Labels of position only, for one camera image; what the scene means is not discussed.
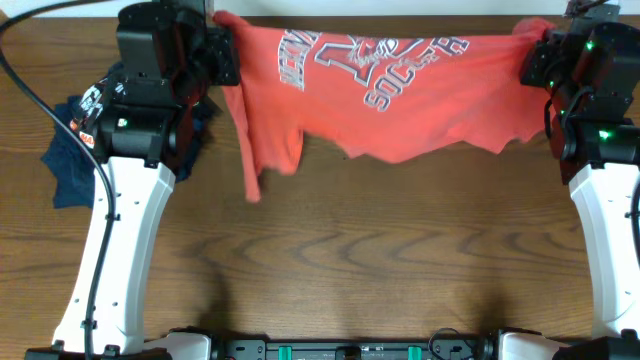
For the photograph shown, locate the red printed t-shirt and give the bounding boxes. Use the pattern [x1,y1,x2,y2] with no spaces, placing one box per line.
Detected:
[214,11,551,202]

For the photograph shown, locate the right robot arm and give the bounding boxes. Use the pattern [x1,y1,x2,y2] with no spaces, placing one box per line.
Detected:
[475,1,639,359]

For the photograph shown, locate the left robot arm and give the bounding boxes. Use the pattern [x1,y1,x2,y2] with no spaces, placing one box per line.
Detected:
[25,1,239,359]

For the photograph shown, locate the black printed jersey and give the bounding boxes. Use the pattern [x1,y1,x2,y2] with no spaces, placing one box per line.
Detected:
[69,76,122,149]

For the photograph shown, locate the navy blue t-shirt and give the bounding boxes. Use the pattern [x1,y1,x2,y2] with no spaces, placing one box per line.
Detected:
[41,104,215,209]

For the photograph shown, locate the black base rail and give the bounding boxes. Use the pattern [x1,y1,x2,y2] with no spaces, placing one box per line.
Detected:
[164,327,501,360]

